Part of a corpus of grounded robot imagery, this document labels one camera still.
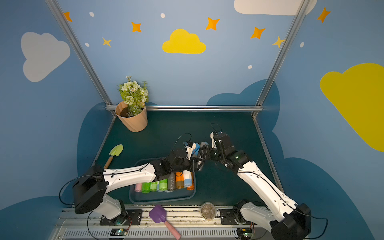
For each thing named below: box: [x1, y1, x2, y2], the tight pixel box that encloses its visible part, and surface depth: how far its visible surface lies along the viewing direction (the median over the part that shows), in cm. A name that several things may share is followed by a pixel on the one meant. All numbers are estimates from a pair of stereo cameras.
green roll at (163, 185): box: [159, 178, 168, 191], surface depth 79 cm
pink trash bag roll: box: [134, 183, 142, 193], surface depth 82 cm
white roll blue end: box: [183, 170, 193, 188], surface depth 81 cm
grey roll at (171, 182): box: [167, 173, 176, 191], surface depth 80 cm
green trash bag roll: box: [141, 182, 151, 194], surface depth 82 cm
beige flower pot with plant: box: [115, 75, 149, 132], surface depth 99 cm
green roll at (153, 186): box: [150, 181, 158, 192], surface depth 82 cm
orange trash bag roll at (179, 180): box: [175, 171, 185, 189], surface depth 80 cm
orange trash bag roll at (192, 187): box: [186, 172, 195, 191], surface depth 83 cm
